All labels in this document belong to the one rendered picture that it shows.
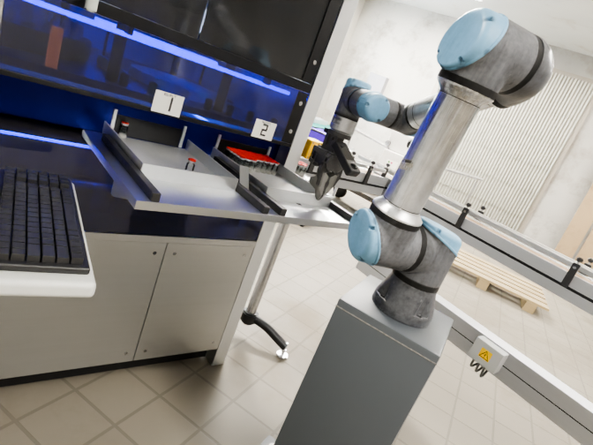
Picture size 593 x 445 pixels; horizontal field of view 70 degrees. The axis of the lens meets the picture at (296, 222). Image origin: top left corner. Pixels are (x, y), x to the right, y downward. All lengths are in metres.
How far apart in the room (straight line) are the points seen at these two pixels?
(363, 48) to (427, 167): 8.54
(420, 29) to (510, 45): 8.31
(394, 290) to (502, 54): 0.53
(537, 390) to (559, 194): 6.96
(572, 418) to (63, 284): 1.67
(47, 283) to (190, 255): 0.85
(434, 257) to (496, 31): 0.46
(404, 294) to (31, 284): 0.73
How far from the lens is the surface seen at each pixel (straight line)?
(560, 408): 1.90
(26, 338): 1.55
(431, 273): 1.01
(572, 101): 8.71
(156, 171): 1.05
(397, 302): 1.03
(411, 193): 0.89
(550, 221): 8.73
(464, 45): 0.86
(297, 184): 1.48
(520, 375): 1.93
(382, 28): 9.36
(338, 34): 1.56
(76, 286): 0.75
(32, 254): 0.76
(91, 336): 1.60
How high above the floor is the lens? 1.20
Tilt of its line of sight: 17 degrees down
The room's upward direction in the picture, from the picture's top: 21 degrees clockwise
